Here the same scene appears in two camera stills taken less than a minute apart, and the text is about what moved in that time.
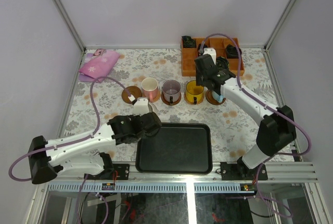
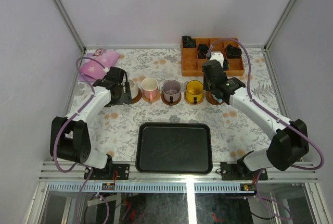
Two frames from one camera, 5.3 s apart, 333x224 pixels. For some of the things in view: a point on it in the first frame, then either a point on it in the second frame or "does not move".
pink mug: [150, 88] does not move
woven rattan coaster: [193, 103] does not move
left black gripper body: [152, 124] → [124, 95]
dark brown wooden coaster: [209, 98] does not move
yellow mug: [194, 94] does not move
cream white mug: [152, 108] → [134, 89]
